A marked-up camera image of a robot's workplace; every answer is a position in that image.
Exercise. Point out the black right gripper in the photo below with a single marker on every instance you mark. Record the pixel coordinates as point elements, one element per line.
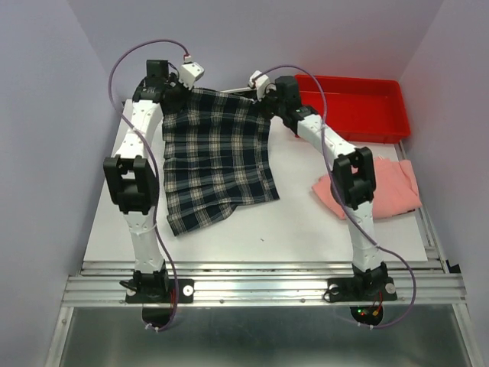
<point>262,105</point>

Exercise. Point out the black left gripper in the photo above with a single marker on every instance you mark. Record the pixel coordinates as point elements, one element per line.
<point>173,79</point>

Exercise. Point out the navy plaid skirt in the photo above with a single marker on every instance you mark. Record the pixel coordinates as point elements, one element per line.
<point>215,159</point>

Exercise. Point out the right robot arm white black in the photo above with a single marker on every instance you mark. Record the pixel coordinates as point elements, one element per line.
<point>350,169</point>

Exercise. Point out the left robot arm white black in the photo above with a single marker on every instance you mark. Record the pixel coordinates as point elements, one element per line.
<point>131,173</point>

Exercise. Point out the red plastic bin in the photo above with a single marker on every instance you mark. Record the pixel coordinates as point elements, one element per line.
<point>363,110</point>

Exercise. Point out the pink folded skirt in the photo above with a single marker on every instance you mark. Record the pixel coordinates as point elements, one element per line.
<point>397,191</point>

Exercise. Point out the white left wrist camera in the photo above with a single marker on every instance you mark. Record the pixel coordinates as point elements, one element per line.
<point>190,73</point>

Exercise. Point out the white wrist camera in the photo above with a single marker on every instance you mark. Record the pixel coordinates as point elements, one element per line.
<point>190,73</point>
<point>260,83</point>

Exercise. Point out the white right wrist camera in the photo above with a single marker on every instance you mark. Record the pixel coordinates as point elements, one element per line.
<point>260,83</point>

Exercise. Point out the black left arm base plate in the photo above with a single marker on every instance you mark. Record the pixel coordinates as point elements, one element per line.
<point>158,316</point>

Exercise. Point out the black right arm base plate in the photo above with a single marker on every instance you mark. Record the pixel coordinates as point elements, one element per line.
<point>367,298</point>

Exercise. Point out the aluminium rail frame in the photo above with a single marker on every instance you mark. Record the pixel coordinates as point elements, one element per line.
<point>259,278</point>

